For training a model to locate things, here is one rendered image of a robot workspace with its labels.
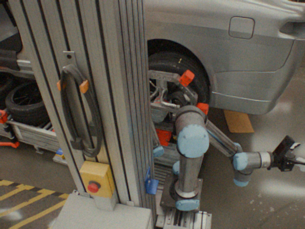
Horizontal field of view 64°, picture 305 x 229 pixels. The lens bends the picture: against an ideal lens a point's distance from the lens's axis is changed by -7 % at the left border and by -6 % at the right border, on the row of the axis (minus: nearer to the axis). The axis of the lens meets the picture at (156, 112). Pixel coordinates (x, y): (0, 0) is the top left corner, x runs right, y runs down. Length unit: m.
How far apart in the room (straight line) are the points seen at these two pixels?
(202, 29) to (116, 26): 1.41
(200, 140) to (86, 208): 0.50
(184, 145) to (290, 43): 1.24
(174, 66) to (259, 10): 0.71
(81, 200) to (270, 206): 1.91
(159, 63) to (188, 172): 1.08
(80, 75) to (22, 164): 2.57
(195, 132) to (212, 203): 1.61
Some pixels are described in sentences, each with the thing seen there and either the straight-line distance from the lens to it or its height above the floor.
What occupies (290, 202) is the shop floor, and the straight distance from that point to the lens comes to 2.70.
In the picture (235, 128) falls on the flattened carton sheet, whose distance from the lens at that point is 3.20.
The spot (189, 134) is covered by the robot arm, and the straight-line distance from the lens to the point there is 0.93.
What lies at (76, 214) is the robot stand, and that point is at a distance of 1.04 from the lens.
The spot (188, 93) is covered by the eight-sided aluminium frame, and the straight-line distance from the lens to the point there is 1.93.
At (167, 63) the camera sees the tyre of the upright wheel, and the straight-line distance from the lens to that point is 1.96.
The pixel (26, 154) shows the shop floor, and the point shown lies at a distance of 3.23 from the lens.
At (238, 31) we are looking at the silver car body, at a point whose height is 1.44.
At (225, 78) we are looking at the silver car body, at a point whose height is 1.05.
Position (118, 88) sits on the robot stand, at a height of 1.76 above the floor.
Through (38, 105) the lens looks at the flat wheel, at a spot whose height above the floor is 0.50.
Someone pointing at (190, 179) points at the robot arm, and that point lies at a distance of 1.15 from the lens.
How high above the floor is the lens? 2.09
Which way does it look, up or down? 39 degrees down
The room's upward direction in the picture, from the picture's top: 2 degrees counter-clockwise
